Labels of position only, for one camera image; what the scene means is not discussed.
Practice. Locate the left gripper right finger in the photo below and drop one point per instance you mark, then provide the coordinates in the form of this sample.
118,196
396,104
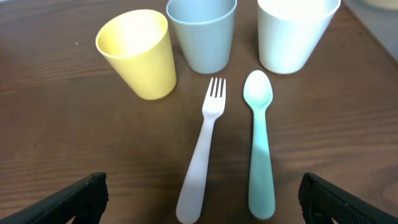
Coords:
324,203

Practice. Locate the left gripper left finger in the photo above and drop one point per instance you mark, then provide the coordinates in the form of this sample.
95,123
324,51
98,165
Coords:
82,202

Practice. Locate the yellow plastic cup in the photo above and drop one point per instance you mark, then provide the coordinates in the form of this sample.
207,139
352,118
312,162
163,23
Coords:
137,45

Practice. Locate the clear plastic container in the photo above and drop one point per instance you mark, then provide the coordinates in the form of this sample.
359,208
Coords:
380,18

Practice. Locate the white plastic fork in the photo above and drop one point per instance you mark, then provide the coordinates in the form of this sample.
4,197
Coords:
191,196

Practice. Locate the teal plastic spoon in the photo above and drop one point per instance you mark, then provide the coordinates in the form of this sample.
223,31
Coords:
258,95

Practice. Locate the white plastic cup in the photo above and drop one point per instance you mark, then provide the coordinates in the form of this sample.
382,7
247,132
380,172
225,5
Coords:
289,30

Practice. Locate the grey-blue plastic cup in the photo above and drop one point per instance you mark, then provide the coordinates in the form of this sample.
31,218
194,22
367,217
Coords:
204,29

